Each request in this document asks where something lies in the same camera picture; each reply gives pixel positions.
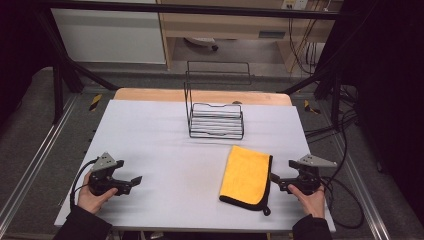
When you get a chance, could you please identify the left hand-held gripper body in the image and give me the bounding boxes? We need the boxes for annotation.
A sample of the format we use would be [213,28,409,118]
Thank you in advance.
[87,152,125,197]

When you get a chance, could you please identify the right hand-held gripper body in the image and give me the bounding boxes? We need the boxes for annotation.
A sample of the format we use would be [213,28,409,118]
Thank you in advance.
[288,154,339,196]

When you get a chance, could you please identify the person's left hand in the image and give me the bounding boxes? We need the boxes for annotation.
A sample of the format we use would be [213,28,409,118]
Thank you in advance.
[77,172,119,215]

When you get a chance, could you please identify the person's right hand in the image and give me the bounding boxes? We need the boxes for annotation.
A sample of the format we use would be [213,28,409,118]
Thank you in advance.
[287,183,327,220]

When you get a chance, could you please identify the yellow cloth with black trim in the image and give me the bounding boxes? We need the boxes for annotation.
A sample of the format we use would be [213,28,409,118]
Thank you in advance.
[218,144,274,217]

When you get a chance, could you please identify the white table cover board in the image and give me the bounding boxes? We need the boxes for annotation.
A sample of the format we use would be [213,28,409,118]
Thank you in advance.
[53,99,337,234]

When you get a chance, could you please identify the yellow black floor tape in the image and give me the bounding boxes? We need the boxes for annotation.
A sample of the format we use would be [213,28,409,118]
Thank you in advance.
[88,93,103,113]
[303,99,322,116]

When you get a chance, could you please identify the wooden table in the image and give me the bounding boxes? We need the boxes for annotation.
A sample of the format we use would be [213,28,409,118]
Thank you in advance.
[113,87,293,107]

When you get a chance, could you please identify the white cabinet panel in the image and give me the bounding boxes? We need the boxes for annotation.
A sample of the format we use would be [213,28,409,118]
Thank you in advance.
[50,7,167,65]

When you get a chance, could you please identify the white object under desk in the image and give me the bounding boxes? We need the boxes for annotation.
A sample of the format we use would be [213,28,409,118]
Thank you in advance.
[184,36,220,52]

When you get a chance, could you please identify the light wooden desk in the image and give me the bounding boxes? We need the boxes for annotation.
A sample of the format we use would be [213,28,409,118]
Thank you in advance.
[156,0,345,72]

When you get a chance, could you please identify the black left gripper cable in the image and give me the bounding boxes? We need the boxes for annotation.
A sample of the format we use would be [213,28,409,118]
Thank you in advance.
[69,158,100,212]

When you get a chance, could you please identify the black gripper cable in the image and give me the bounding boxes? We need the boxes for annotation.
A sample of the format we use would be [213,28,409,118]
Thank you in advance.
[69,158,100,212]
[319,175,366,230]

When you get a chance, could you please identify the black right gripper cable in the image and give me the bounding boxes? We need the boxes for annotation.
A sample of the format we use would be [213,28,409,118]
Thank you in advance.
[319,175,366,230]

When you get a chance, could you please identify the aluminium floor rail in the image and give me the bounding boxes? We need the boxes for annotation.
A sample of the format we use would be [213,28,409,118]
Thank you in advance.
[332,132,392,240]
[0,94,80,219]

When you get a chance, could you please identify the black floor cables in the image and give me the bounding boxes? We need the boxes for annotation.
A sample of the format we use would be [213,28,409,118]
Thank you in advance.
[303,83,361,145]

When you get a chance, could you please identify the black wire rack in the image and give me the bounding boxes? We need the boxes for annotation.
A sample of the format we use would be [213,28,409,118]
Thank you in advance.
[183,60,253,141]

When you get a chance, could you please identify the black metal frame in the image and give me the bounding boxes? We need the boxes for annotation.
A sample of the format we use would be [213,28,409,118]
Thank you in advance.
[33,0,354,131]

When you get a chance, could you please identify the hanging desk cables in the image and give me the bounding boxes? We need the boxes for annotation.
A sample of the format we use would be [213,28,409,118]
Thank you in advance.
[287,16,318,76]

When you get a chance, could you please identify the white wall socket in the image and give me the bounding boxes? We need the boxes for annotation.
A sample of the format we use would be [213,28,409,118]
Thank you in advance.
[281,0,310,11]

